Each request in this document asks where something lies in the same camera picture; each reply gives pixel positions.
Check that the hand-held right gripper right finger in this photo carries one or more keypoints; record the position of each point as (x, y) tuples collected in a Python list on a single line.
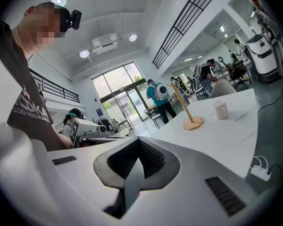
[(191, 185)]

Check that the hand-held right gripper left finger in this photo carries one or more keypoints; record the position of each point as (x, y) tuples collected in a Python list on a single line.
[(85, 173)]

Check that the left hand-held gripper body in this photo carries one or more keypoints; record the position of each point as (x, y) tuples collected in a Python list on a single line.
[(89, 126)]

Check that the wooden mug tree stand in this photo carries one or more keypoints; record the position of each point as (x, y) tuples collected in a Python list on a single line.
[(193, 125)]

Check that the pale pink mug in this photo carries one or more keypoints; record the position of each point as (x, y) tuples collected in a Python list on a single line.
[(220, 110)]

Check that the person's left forearm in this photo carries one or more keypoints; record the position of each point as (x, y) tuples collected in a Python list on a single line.
[(64, 140)]

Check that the black metal railing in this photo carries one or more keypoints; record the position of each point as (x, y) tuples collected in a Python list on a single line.
[(186, 18), (54, 88)]

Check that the white power strip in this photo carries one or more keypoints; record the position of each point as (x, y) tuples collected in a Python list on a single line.
[(259, 173)]

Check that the person's black t-shirt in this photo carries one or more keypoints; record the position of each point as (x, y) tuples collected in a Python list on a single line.
[(26, 91)]

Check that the round ceiling lamp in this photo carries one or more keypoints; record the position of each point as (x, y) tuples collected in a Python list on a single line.
[(59, 0), (84, 53), (132, 37)]

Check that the white round-window backpack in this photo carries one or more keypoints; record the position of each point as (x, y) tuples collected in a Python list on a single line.
[(162, 92)]

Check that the white ceiling air conditioner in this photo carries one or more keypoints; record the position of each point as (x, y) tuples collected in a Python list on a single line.
[(105, 43)]

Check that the grey upholstered chair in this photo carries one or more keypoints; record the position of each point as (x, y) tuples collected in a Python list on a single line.
[(222, 88)]

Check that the person's head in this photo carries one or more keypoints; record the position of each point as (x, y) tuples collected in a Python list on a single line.
[(42, 27)]

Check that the black office chair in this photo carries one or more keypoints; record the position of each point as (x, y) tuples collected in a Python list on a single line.
[(238, 72)]

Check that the white mobile robot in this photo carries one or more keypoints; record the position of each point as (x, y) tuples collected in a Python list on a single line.
[(261, 55)]

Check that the glass door wall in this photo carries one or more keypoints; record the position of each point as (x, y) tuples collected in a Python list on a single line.
[(113, 83)]

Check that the black frame chair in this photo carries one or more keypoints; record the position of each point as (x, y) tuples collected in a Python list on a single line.
[(155, 116)]

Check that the black head camera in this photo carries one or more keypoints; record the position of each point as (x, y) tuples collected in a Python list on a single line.
[(76, 19)]

